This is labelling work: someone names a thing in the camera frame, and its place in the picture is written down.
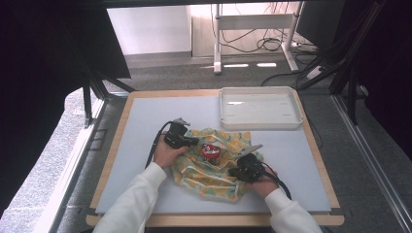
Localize white plastic tray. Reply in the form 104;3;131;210
219;85;305;131

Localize person's right hand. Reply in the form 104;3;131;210
250;166;280;199

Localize red lidded can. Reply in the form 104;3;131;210
200;143;223;166

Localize lemon print cloth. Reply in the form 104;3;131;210
170;127;265;203

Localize grey table mat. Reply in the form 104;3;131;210
94;95;332;215

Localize hand-held gripper black cable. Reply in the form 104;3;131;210
260;161;292;201
144;119;175;170

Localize right hand-held gripper black cable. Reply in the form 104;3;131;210
260;161;292;201

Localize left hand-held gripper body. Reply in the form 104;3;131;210
162;116;192;150

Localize white metal desk frame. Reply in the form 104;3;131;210
212;2;301;75

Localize black floor cables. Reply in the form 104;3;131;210
220;3;323;88

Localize black metal stand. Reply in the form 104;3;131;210
295;0;387;126
80;54;138;129

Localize left hand-held gripper black cable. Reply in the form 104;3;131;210
144;119;175;170

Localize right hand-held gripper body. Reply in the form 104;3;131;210
232;144;268;183

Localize white power strip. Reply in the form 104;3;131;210
306;65;324;81

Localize person's left hand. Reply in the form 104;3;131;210
152;141;189;170

